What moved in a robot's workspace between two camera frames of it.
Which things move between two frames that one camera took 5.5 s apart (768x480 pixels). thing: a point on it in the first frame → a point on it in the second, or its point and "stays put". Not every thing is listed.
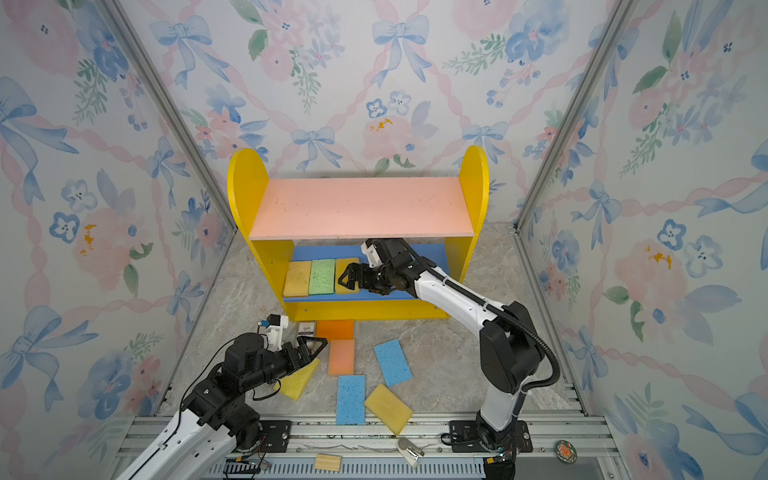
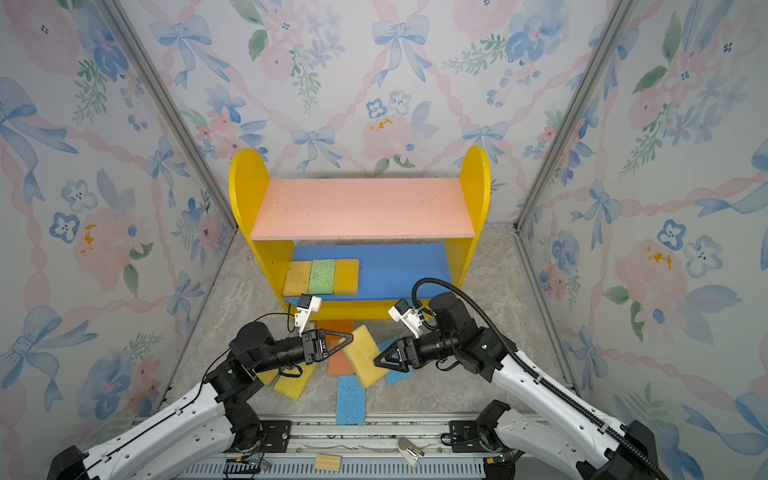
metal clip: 409,451 stays put
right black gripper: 352,272 → 402,348
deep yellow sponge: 340,267 stays put
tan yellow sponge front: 389,407 → 361,354
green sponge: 322,276 stays put
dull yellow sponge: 297,279 stays put
